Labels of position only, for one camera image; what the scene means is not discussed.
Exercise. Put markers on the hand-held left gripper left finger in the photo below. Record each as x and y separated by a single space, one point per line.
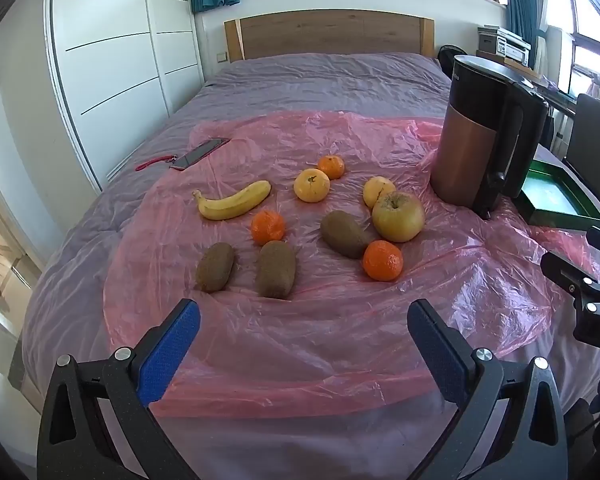
170 355

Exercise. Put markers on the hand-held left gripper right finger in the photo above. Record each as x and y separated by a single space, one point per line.
440 355

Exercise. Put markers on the green tray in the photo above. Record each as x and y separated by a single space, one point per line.
550 195

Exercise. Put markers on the brown kiwi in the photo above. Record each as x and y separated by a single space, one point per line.
276 270
215 267
345 235

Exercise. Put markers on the orange mandarin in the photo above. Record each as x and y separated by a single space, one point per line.
267 226
382 260
331 166

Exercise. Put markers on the yellow-green apple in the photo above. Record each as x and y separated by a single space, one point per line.
399 216

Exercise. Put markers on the yellow banana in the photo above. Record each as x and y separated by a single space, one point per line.
235 202

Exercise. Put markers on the grey chair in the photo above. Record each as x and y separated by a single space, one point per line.
595 145

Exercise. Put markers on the pink plastic sheet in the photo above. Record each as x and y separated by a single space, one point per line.
330 320

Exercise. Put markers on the metal and black electric kettle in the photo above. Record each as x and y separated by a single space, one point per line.
465 155

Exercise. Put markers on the glass desk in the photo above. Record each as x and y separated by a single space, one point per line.
560 97

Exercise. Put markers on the wooden dresser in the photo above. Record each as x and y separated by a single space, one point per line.
522 71

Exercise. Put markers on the smartphone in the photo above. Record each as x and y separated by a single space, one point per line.
200 152

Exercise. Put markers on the white printer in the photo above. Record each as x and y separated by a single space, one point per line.
515 47

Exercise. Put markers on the window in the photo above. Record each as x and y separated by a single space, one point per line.
590 20

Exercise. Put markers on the grey storage box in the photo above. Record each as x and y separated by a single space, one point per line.
487 39

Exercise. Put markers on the white wardrobe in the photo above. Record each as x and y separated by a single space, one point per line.
110 60

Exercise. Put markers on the bed with purple cover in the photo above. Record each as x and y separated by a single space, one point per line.
305 85

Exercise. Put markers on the wooden headboard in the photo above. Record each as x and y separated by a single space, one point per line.
330 32

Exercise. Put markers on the wall light switch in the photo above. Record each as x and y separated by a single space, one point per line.
222 56

